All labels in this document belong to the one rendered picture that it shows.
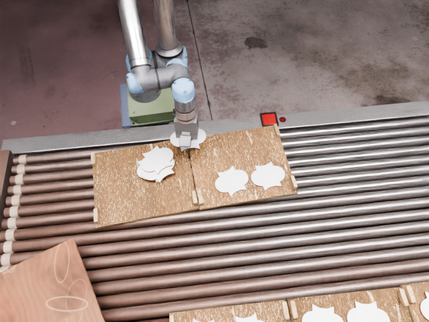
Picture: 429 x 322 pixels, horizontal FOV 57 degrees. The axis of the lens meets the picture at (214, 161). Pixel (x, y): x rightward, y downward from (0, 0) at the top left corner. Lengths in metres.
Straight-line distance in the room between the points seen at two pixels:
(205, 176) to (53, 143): 0.71
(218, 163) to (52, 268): 0.75
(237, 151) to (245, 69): 1.71
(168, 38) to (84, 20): 2.33
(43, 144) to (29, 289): 0.69
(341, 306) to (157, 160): 0.90
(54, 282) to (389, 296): 1.16
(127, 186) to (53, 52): 2.26
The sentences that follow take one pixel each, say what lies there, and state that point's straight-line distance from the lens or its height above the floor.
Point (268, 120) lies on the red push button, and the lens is 1.83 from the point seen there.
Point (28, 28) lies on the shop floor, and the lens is 4.06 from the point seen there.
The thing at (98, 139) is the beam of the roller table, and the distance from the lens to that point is 1.85.
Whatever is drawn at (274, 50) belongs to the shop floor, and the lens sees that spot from 3.53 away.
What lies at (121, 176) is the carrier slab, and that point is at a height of 0.94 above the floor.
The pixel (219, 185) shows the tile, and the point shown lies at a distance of 1.61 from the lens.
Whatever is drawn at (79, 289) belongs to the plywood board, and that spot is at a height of 1.04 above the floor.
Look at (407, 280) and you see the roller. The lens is 1.66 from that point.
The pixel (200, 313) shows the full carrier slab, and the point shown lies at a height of 0.94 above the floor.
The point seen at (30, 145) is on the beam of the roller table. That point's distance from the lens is 1.93.
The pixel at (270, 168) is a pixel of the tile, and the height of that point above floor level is 0.94.
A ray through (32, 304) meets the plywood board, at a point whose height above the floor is 1.04.
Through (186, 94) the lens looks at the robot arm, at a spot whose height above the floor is 1.37.
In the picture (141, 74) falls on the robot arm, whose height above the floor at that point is 1.37.
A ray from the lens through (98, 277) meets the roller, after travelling 1.57.
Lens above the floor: 2.37
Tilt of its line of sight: 58 degrees down
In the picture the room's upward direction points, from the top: straight up
